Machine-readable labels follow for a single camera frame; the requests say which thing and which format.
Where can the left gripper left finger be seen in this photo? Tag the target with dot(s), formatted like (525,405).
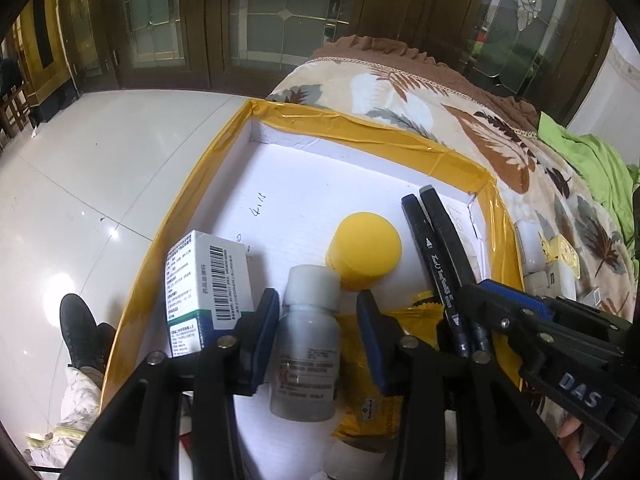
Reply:
(256,333)

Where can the yellow snack packet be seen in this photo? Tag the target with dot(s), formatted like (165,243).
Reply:
(368,414)

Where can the white spray bottle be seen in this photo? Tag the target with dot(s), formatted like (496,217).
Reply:
(531,246)

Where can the person right hand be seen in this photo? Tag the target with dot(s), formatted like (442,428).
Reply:
(574,439)

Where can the silver red small box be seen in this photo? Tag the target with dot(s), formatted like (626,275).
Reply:
(592,298)

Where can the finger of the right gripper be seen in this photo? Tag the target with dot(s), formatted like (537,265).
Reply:
(536,304)

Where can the large white medicine bottle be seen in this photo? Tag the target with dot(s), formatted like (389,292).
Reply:
(308,346)

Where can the black shoe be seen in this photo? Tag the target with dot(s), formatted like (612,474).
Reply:
(88,343)

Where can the yellow cream jar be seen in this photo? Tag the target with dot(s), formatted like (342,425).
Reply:
(364,249)

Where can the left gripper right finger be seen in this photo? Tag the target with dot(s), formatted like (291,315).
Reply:
(381,335)

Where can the green bed sheet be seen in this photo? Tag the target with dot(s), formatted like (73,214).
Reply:
(610,181)

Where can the small white pill bottle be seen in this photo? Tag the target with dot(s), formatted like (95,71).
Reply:
(346,462)

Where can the yellow taped white tray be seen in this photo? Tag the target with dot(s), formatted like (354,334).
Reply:
(279,179)

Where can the white patterned trouser leg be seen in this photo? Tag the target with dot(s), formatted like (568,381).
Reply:
(79,410)

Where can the wooden glass wardrobe doors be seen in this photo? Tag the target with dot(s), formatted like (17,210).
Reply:
(546,52)

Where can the white square plastic case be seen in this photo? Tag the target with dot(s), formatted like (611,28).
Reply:
(556,280)

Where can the leaf pattern beige blanket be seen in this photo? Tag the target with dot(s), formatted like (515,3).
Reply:
(386,81)

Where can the black twin marker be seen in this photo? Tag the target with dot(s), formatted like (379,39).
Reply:
(431,256)
(458,260)

